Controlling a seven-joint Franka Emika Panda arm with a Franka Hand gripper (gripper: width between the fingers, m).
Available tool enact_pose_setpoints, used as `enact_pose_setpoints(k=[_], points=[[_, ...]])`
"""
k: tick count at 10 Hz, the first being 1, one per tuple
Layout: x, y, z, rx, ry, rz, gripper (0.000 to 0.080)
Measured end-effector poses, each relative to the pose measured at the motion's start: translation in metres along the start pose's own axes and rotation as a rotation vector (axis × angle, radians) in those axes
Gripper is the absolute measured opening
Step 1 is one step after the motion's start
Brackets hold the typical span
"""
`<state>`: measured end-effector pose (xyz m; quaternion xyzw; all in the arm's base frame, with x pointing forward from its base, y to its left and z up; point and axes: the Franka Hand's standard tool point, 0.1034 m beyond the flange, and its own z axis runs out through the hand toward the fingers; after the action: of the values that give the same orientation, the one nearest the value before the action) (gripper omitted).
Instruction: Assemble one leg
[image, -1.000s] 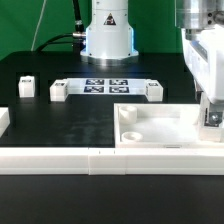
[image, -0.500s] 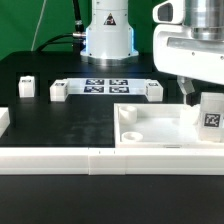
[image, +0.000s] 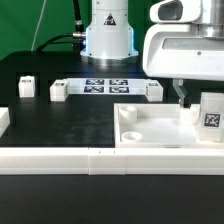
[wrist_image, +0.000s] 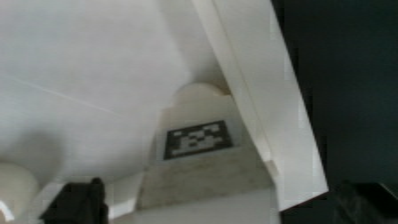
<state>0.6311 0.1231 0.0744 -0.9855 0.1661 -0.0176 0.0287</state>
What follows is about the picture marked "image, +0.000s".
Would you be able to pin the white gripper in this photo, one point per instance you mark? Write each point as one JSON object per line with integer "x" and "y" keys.
{"x": 185, "y": 42}

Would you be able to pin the white square tabletop tray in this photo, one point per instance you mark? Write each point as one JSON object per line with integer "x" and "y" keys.
{"x": 159, "y": 126}

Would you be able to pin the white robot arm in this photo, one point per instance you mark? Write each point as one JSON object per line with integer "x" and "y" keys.
{"x": 109, "y": 37}

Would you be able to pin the fiducial marker sheet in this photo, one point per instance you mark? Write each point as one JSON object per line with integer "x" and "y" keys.
{"x": 108, "y": 86}

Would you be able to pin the white left fence wall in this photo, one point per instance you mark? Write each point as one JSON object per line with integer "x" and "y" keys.
{"x": 4, "y": 119}

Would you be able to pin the white fence wall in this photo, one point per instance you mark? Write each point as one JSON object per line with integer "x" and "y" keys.
{"x": 4, "y": 119}
{"x": 111, "y": 161}

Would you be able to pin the white front fence wall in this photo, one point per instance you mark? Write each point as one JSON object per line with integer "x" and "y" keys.
{"x": 111, "y": 161}

